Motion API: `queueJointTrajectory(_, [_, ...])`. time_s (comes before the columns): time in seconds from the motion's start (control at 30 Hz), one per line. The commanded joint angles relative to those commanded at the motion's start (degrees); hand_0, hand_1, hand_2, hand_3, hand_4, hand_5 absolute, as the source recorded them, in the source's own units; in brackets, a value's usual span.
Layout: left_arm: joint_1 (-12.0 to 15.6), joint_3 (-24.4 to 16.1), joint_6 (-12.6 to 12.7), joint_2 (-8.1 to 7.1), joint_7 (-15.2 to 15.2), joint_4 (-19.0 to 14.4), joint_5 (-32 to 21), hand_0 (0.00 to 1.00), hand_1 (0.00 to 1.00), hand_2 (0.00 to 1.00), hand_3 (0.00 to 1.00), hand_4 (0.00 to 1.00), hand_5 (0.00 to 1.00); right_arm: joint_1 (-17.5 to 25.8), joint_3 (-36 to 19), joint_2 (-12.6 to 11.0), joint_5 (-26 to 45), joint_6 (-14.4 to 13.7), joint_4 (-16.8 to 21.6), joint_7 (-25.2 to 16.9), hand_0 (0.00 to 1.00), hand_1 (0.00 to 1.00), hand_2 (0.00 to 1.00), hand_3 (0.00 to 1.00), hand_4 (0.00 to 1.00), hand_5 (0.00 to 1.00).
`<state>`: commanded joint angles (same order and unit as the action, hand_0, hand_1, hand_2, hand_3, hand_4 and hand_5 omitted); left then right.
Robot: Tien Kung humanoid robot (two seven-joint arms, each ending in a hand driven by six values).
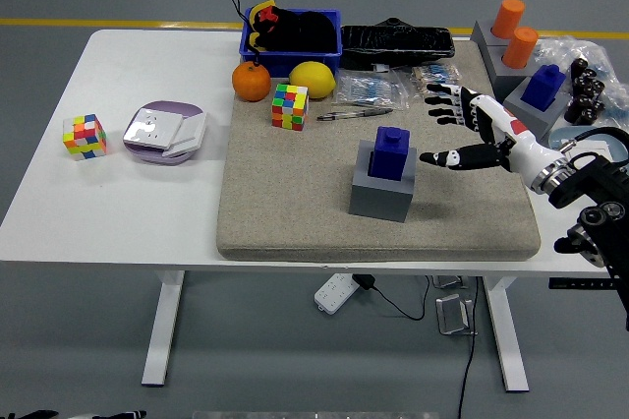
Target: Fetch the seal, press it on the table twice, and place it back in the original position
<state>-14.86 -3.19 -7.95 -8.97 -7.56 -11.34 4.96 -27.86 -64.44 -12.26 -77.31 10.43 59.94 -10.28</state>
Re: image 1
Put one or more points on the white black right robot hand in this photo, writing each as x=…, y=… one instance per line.
x=506, y=124

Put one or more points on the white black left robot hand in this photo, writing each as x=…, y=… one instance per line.
x=132, y=414

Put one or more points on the blue square seal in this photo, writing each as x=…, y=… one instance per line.
x=540, y=89
x=388, y=153

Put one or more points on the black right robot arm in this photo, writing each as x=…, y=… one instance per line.
x=589, y=178

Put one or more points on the grey seal holder block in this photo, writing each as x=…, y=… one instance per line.
x=481, y=35
x=378, y=200
x=506, y=82
x=550, y=121

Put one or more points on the orange cylinder seal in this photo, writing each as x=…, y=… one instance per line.
x=508, y=18
x=520, y=47

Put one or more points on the light blue plate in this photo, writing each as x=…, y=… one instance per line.
x=560, y=136

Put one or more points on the small black cylinder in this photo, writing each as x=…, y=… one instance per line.
x=574, y=111
x=597, y=89
x=583, y=85
x=581, y=67
x=591, y=113

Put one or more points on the clear bag of blue resistors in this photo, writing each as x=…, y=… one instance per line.
x=435, y=76
x=368, y=87

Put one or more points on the white table leg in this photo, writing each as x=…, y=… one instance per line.
x=164, y=330
x=506, y=340

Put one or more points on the crumpled clear plastic bag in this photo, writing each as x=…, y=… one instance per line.
x=565, y=52

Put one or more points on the black plastic-wrapped keyboard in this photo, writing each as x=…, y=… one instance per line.
x=393, y=42

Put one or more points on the clear ballpoint pen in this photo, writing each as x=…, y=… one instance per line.
x=354, y=114

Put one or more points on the black table control panel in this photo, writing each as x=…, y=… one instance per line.
x=565, y=284

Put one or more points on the yellow lemon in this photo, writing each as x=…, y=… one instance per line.
x=312, y=79

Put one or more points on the black power plug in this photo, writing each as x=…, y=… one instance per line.
x=364, y=282

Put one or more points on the white-edged colourful puzzle cube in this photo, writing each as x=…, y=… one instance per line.
x=290, y=106

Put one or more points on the blue plastic bin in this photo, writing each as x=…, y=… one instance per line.
x=295, y=62

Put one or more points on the grey-brown mat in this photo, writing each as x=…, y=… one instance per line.
x=295, y=193

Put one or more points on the white power strip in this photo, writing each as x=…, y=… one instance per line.
x=334, y=293

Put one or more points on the orange fruit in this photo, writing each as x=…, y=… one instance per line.
x=251, y=82

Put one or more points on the stickerless colourful puzzle cube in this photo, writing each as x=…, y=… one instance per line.
x=84, y=138

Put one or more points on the purple plate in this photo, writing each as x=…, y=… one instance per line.
x=172, y=108

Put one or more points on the white switch panel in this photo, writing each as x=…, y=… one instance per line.
x=189, y=134
x=597, y=146

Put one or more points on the metal floor bracket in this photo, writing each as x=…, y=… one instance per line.
x=448, y=282
x=454, y=316

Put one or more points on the white wall socket panel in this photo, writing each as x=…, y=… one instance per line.
x=150, y=129

